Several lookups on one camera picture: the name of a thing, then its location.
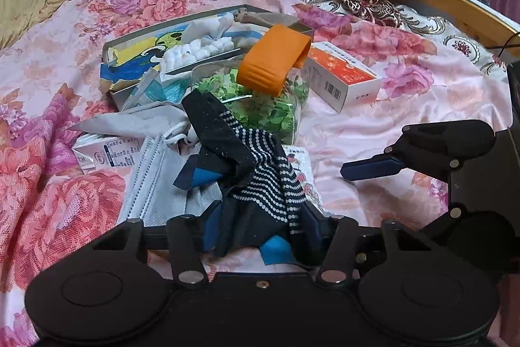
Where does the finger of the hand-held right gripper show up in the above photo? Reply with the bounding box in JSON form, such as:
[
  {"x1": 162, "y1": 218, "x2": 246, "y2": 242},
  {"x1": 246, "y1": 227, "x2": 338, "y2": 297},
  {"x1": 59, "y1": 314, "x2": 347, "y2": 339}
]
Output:
[
  {"x1": 420, "y1": 203, "x2": 466, "y2": 240},
  {"x1": 341, "y1": 119, "x2": 497, "y2": 182}
]

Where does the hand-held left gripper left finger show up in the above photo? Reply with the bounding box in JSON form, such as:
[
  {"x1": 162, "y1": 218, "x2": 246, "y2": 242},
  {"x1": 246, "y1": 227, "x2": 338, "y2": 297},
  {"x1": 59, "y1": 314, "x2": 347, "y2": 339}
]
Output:
[{"x1": 91, "y1": 205, "x2": 223, "y2": 287}]

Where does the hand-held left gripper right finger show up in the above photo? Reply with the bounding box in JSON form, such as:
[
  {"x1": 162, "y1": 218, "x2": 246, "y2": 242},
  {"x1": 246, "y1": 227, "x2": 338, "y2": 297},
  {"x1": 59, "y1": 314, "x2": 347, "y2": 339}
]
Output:
[{"x1": 303, "y1": 205, "x2": 433, "y2": 287}]

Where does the black dotted sock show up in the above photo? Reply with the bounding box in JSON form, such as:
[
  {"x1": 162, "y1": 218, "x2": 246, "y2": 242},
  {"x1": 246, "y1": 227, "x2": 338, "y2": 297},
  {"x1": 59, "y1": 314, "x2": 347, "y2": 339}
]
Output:
[{"x1": 175, "y1": 89, "x2": 321, "y2": 266}]

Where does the grey cloth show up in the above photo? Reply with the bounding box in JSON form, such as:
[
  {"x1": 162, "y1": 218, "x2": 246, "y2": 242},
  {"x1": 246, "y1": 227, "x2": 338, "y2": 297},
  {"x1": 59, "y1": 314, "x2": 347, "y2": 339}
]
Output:
[{"x1": 67, "y1": 105, "x2": 191, "y2": 138}]

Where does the white printed cloth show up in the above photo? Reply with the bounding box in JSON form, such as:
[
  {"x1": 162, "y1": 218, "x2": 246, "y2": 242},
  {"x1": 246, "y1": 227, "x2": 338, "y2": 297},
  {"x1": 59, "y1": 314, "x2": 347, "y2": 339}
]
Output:
[{"x1": 158, "y1": 11, "x2": 244, "y2": 73}]

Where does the cartoon print box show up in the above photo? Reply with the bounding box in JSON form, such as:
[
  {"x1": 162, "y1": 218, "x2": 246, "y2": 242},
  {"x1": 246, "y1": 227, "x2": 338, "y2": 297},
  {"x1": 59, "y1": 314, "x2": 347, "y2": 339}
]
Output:
[{"x1": 99, "y1": 4, "x2": 315, "y2": 112}]

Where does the pink floral blanket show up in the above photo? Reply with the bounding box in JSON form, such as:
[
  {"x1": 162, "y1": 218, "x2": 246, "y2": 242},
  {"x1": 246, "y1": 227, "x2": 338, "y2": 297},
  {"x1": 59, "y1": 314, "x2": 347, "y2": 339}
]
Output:
[{"x1": 0, "y1": 0, "x2": 508, "y2": 347}]

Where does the red print packet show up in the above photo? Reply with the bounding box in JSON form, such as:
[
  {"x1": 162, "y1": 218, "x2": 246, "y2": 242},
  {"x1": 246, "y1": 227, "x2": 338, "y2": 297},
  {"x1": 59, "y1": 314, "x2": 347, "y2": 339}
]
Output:
[{"x1": 282, "y1": 145, "x2": 326, "y2": 213}]

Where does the grey face mask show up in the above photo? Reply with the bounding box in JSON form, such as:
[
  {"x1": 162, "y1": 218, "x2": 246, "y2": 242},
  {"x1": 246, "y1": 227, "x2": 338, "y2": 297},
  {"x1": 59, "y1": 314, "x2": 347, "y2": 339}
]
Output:
[{"x1": 118, "y1": 136, "x2": 222, "y2": 228}]

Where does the orange and white medicine box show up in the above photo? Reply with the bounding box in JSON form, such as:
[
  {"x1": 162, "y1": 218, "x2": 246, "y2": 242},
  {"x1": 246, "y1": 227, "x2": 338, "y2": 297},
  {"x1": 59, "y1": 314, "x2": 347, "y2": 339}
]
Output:
[{"x1": 303, "y1": 41, "x2": 378, "y2": 113}]

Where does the jar with orange lid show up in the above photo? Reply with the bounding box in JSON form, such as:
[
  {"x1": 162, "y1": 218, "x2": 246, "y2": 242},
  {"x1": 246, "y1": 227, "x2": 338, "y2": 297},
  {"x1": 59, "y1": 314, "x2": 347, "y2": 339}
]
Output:
[{"x1": 190, "y1": 60, "x2": 309, "y2": 146}]

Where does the small white carton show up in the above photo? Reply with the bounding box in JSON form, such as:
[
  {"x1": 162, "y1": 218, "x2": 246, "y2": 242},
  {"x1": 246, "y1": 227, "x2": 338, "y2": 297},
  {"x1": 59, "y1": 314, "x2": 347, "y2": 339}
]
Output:
[{"x1": 72, "y1": 133, "x2": 147, "y2": 171}]

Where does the black cable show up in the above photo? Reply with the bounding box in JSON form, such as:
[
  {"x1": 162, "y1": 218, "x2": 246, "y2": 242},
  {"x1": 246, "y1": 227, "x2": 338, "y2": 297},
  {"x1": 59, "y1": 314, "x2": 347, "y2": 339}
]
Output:
[{"x1": 485, "y1": 31, "x2": 520, "y2": 56}]

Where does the wooden bed rail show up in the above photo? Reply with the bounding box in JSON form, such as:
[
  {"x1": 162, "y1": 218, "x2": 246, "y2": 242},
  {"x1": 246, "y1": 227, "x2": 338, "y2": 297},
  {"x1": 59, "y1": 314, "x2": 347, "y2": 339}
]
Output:
[{"x1": 339, "y1": 0, "x2": 520, "y2": 57}]

